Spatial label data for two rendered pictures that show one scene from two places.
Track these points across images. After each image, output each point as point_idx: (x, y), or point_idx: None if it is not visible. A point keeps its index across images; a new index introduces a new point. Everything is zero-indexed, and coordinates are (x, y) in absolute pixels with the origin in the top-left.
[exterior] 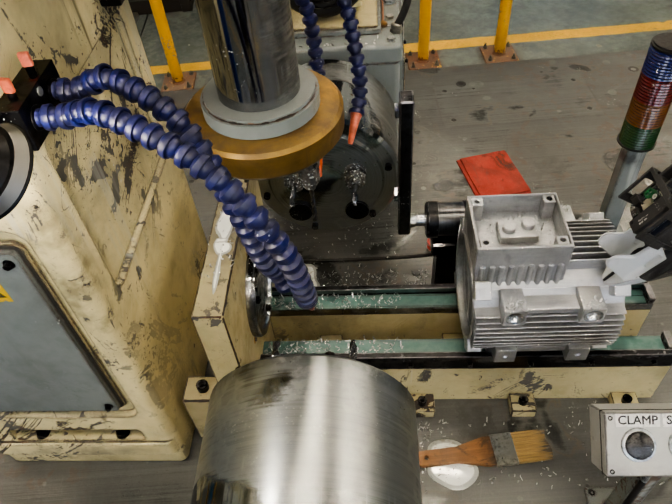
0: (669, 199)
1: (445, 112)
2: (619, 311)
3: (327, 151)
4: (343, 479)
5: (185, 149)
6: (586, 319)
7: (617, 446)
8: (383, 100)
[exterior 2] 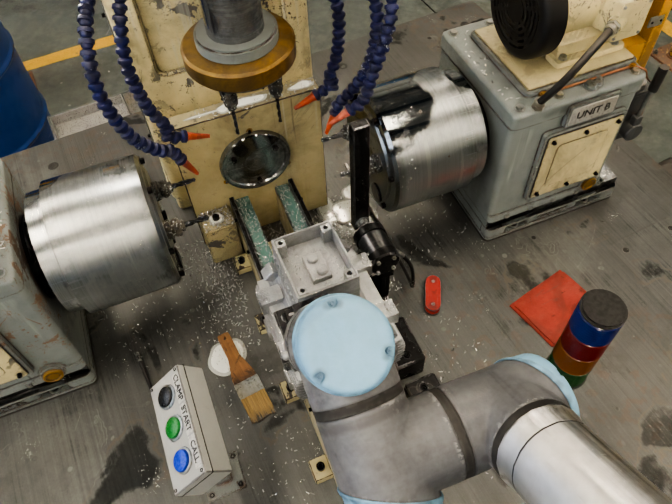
0: (287, 308)
1: (633, 239)
2: (297, 375)
3: (220, 89)
4: (64, 220)
5: (80, 6)
6: (280, 353)
7: (163, 384)
8: (452, 140)
